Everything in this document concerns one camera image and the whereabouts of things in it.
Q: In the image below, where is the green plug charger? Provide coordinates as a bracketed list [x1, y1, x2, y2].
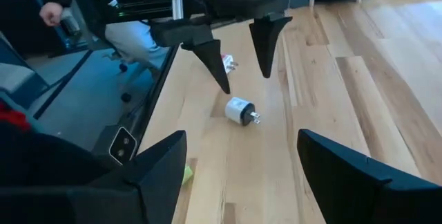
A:
[182, 164, 194, 186]

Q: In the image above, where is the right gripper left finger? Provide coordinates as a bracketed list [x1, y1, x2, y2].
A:
[0, 130, 188, 224]

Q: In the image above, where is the table-level camera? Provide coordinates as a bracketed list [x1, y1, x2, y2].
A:
[108, 126, 138, 167]

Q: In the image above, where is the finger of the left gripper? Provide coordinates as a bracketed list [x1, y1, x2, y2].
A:
[150, 18, 232, 95]
[248, 16, 294, 80]

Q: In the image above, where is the red plug charger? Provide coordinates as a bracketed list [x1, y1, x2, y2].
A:
[220, 53, 240, 75]

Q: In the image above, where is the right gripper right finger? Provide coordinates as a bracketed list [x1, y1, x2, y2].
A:
[297, 129, 442, 224]

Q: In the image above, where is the person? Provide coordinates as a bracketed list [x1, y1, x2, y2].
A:
[39, 0, 170, 71]

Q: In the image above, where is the person's hand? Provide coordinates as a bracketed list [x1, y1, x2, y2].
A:
[39, 1, 65, 28]

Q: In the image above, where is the white plug charger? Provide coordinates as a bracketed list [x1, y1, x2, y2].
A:
[224, 96, 262, 127]

